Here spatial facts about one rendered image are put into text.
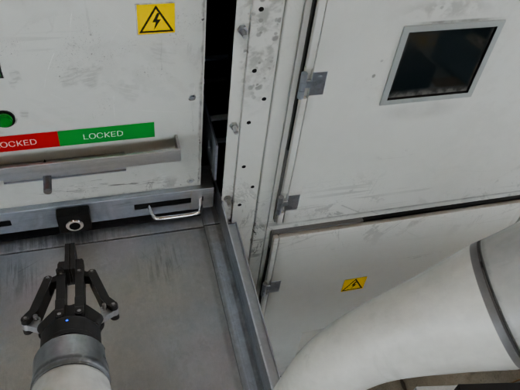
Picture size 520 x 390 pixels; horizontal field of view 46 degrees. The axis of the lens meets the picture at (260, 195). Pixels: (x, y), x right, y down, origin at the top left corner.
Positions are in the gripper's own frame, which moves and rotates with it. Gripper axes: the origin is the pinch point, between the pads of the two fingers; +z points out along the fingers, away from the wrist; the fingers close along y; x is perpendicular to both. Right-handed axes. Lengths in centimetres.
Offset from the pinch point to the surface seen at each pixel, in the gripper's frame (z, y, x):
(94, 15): 10.7, 8.1, 34.4
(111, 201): 22.9, 6.9, -3.1
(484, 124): 13, 78, 10
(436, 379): 41, 101, -94
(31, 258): 20.5, -8.9, -11.9
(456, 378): 40, 108, -95
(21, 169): 15.4, -6.6, 9.3
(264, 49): 8.2, 32.5, 28.7
